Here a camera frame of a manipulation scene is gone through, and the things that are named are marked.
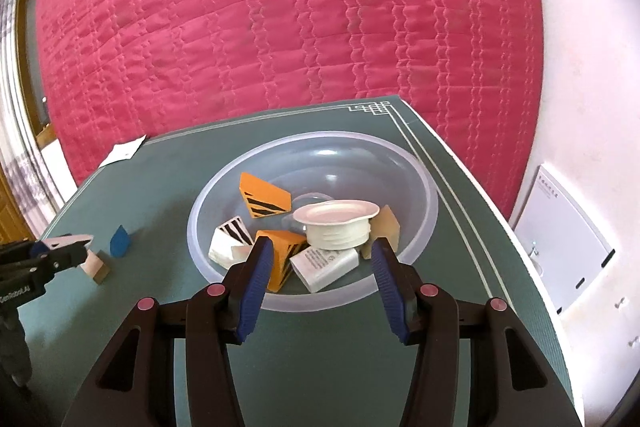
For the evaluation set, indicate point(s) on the green table mat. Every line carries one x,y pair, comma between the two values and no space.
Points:
325,382

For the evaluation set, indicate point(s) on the white paper sheet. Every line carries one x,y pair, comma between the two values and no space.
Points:
122,152

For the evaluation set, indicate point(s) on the white curtain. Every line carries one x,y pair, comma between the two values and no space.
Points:
15,107

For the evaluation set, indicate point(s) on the white power adapter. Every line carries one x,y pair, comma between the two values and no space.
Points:
325,264

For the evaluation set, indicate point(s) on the blue wooden block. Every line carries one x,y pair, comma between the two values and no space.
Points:
120,242

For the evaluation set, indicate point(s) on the white round plastic fixture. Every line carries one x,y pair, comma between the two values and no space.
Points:
335,227

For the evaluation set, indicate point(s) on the orange striped wedge block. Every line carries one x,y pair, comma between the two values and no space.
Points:
287,252
265,197

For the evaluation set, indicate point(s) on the red quilted blanket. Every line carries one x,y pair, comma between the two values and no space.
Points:
250,7

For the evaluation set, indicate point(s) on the beige wedge block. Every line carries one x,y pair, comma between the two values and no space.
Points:
389,227

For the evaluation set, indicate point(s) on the wooden door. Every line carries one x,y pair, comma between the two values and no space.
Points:
12,212

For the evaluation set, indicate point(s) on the clear plastic basin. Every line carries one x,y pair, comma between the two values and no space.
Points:
325,157

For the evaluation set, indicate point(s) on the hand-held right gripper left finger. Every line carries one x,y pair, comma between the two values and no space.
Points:
255,287

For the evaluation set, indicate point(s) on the beige wooden block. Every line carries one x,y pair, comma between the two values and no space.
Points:
97,264

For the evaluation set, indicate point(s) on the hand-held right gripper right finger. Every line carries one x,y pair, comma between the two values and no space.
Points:
392,292

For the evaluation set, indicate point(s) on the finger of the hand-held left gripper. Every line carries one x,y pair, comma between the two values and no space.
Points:
40,248
60,259

